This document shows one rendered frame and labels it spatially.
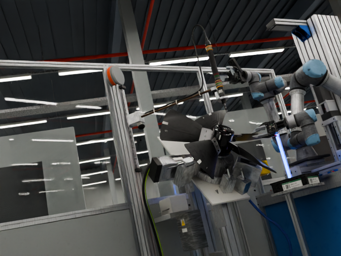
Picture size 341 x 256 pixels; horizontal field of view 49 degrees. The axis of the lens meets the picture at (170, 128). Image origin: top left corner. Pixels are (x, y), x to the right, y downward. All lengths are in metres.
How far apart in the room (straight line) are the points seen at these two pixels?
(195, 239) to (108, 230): 0.59
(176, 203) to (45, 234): 0.82
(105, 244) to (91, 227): 0.14
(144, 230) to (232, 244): 0.58
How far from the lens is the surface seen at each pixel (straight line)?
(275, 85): 2.53
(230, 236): 2.15
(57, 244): 2.42
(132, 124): 2.52
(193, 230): 2.24
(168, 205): 2.49
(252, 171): 2.20
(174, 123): 2.16
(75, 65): 2.82
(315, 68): 2.29
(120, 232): 2.53
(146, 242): 2.42
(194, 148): 1.90
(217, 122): 2.30
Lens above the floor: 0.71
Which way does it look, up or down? 16 degrees up
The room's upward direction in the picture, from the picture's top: 13 degrees counter-clockwise
